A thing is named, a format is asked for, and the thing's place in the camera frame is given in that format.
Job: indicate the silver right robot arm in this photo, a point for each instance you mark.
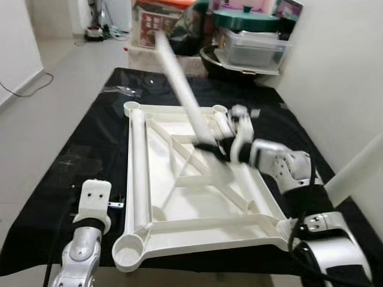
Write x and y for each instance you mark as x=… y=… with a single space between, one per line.
x=287 y=164

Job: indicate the white plastic table top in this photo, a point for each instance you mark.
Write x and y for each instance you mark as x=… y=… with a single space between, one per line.
x=197 y=206

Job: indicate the black tablecloth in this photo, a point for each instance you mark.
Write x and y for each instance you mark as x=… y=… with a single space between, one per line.
x=72 y=131

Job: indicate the black wok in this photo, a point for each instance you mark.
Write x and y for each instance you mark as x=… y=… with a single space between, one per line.
x=209 y=63

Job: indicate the clear plastic container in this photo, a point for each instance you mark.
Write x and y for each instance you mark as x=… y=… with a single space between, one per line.
x=251 y=54

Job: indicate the clear plastic bag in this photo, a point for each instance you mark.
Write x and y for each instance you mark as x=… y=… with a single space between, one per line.
x=122 y=91

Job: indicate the beige cloth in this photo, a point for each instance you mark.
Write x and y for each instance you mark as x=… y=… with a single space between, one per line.
x=149 y=60

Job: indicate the black bag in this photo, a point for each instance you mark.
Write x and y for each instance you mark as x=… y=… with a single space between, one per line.
x=191 y=36

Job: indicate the green pot lid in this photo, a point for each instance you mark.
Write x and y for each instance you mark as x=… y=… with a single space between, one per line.
x=245 y=23

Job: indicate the red printed box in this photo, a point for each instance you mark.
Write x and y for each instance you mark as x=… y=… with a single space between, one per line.
x=149 y=27

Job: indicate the pink box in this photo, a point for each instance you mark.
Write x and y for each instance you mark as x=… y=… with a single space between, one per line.
x=263 y=5

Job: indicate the dark printed carton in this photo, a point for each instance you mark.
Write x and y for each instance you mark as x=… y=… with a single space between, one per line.
x=289 y=12

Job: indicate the orange lidded storage box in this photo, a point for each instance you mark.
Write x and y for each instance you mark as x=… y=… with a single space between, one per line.
x=173 y=3

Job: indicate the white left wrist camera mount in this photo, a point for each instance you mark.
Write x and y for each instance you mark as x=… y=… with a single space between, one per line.
x=93 y=200

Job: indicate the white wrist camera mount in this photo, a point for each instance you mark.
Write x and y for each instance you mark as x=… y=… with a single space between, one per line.
x=93 y=200
x=239 y=116

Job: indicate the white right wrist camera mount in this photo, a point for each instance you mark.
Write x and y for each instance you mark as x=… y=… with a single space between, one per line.
x=239 y=116

